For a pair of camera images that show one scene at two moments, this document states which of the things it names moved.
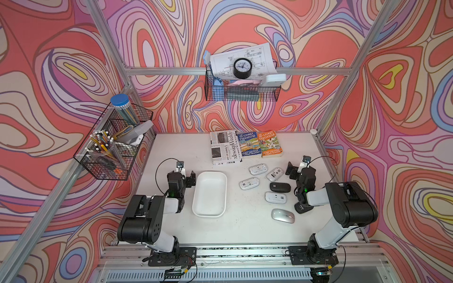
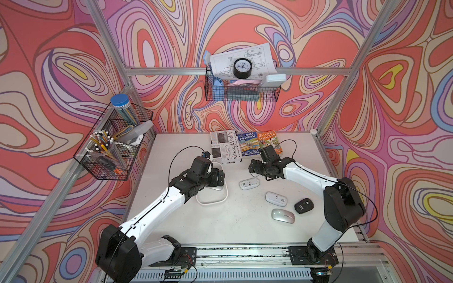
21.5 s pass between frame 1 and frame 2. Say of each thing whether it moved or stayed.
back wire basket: stayed
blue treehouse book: stayed
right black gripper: moved
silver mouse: stayed
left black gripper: moved
